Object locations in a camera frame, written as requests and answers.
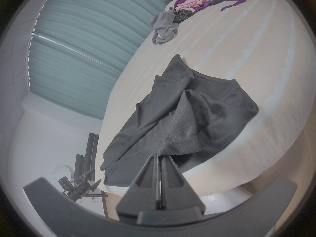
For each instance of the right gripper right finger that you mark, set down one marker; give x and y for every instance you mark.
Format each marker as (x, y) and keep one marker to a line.
(177, 191)

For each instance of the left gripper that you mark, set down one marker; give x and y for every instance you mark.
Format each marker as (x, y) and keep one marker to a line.
(81, 190)

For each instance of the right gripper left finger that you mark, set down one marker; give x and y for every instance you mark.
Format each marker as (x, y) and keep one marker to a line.
(140, 194)

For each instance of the black T-shirt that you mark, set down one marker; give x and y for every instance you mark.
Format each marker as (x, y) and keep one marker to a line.
(153, 122)

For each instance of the bed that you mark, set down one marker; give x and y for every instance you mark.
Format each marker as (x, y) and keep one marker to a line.
(246, 58)

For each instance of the pile of clothes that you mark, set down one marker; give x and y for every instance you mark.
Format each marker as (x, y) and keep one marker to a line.
(195, 0)

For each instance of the blue-green curtain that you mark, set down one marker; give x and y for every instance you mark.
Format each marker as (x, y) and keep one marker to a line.
(98, 16)
(74, 83)

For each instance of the grey garment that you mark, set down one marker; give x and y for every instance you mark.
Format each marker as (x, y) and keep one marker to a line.
(164, 26)

